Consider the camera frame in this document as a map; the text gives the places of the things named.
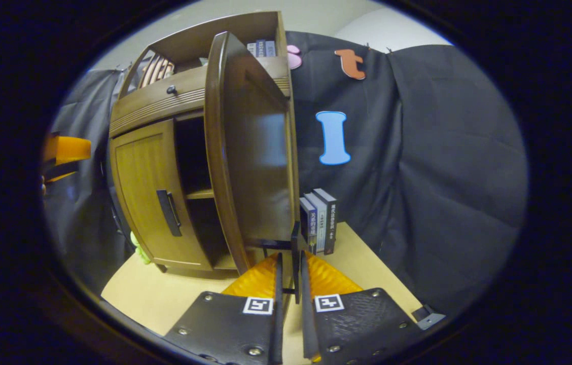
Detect wooden double-door shoe cabinet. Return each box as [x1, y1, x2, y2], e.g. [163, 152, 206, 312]
[109, 11, 302, 277]

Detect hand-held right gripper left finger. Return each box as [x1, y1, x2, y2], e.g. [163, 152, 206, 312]
[164, 252, 284, 365]

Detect wooden shoe cabinet door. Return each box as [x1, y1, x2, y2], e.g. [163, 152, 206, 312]
[204, 31, 302, 305]
[111, 119, 213, 269]

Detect black backdrop cloth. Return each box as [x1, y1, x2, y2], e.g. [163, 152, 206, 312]
[43, 30, 529, 317]

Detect wooden drawer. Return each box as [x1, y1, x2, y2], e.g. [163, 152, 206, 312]
[110, 56, 291, 137]

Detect light green object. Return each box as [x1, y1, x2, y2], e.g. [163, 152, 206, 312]
[130, 231, 152, 265]

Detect black book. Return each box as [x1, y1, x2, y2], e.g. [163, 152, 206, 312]
[314, 189, 338, 256]

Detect thick dark blue book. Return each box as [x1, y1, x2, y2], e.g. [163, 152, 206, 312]
[300, 198, 318, 254]

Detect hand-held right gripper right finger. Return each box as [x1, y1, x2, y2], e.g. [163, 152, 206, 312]
[300, 250, 421, 365]

